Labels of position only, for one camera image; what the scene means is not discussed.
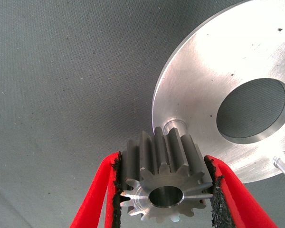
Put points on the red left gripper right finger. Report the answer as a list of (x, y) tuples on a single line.
[(240, 209)]

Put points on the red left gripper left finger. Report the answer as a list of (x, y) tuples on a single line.
[(92, 202)]

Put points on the small steel planetary gear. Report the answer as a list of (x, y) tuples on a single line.
[(161, 152)]

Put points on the round metal carrier plate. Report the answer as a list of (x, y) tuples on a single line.
[(204, 71)]

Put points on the dark grey table cloth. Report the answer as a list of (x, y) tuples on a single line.
[(61, 71)]

